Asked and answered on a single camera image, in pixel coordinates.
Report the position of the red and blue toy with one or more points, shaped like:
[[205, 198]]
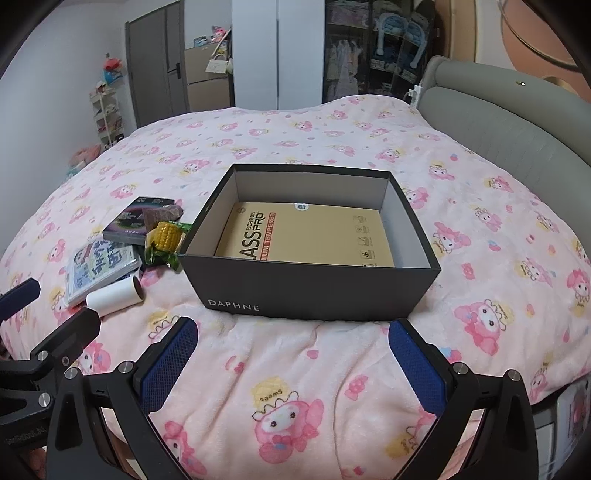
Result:
[[113, 69]]

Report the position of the pink printed blanket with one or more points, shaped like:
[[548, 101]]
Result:
[[323, 138]]

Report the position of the white shelf rack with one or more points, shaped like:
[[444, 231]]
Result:
[[108, 120]]

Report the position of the black cardboard box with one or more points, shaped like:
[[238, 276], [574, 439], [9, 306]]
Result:
[[300, 290]]

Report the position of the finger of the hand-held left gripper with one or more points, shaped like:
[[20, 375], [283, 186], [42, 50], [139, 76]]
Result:
[[21, 294], [69, 334]]

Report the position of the white wardrobe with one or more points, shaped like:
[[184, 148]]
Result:
[[277, 50]]

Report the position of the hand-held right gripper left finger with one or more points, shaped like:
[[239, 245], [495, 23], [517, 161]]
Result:
[[171, 364]]

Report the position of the corn cob packet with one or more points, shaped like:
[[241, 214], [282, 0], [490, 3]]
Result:
[[166, 235]]

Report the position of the white paper roll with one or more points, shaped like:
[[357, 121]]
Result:
[[113, 297]]

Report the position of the cartoon print packet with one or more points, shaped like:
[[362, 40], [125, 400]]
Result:
[[97, 267]]

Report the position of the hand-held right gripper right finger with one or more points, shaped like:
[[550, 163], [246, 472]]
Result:
[[415, 369]]

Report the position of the grey padded headboard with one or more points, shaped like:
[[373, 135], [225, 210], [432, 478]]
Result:
[[508, 115]]

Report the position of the dark brown snack packet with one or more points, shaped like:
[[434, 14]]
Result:
[[159, 214]]

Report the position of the dark glass cabinet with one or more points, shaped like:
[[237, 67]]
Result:
[[360, 50]]

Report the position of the pink plush pile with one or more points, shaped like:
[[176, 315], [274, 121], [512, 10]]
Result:
[[85, 159]]

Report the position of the grey door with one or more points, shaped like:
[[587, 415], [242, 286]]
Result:
[[152, 60]]

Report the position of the tan flat package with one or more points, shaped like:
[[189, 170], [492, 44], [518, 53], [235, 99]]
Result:
[[323, 235]]

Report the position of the blue plush toy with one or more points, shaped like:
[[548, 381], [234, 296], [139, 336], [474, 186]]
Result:
[[397, 37]]

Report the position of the white wall charger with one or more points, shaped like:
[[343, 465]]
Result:
[[414, 96]]

